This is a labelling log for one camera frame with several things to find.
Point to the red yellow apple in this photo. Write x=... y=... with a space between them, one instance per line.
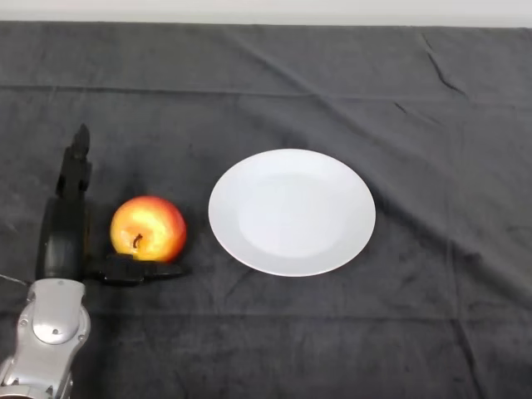
x=154 y=224

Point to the white round plate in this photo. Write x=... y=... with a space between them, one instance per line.
x=292 y=213

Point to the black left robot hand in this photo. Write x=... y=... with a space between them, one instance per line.
x=62 y=232

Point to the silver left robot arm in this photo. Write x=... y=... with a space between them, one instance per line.
x=50 y=332

